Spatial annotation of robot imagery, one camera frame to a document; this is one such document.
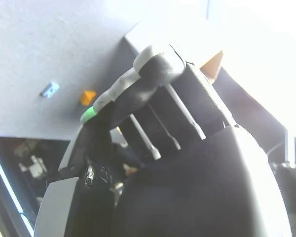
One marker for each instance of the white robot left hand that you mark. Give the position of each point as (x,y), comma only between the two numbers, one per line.
(167,197)

